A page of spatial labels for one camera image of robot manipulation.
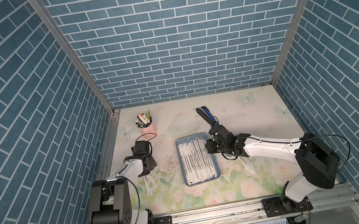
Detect white straw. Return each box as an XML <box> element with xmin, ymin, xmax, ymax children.
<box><xmin>178</xmin><ymin>144</ymin><xmax>194</xmax><ymax>186</ymax></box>
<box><xmin>183</xmin><ymin>143</ymin><xmax>199</xmax><ymax>183</ymax></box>

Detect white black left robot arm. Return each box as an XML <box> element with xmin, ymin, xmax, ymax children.
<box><xmin>87</xmin><ymin>141</ymin><xmax>172</xmax><ymax>224</ymax></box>

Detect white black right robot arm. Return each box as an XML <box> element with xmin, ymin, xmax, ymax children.
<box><xmin>205</xmin><ymin>122</ymin><xmax>340</xmax><ymax>213</ymax></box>

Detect white straws pile left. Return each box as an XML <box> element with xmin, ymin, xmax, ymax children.
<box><xmin>142</xmin><ymin>174</ymin><xmax>157</xmax><ymax>195</ymax></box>

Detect white straws pile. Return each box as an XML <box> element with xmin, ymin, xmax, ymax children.
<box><xmin>239</xmin><ymin>156</ymin><xmax>257</xmax><ymax>175</ymax></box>
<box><xmin>142</xmin><ymin>174</ymin><xmax>157</xmax><ymax>195</ymax></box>

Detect white straws pile right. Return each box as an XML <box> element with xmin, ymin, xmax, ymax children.
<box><xmin>239</xmin><ymin>156</ymin><xmax>257</xmax><ymax>175</ymax></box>

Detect blue storage box tray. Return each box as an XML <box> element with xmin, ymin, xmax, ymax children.
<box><xmin>175</xmin><ymin>132</ymin><xmax>221</xmax><ymax>187</ymax></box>

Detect pink pen cup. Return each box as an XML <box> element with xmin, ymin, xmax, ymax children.
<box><xmin>139</xmin><ymin>120</ymin><xmax>158</xmax><ymax>139</ymax></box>

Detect pens in cup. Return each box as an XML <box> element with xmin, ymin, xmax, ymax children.
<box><xmin>135</xmin><ymin>111</ymin><xmax>152</xmax><ymax>129</ymax></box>

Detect blue black stapler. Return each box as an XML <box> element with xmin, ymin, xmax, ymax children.
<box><xmin>196</xmin><ymin>106</ymin><xmax>218</xmax><ymax>126</ymax></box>

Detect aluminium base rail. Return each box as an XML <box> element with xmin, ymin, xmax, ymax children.
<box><xmin>165</xmin><ymin>183</ymin><xmax>359</xmax><ymax>224</ymax></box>

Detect aluminium corner post left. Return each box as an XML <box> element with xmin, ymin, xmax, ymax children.
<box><xmin>27</xmin><ymin>0</ymin><xmax>115</xmax><ymax>116</ymax></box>

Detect aluminium corner post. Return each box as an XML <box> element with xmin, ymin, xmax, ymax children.
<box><xmin>27</xmin><ymin>0</ymin><xmax>115</xmax><ymax>116</ymax></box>
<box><xmin>270</xmin><ymin>0</ymin><xmax>308</xmax><ymax>87</ymax></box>

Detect aluminium corner post right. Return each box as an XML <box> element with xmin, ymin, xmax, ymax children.
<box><xmin>270</xmin><ymin>0</ymin><xmax>308</xmax><ymax>87</ymax></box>

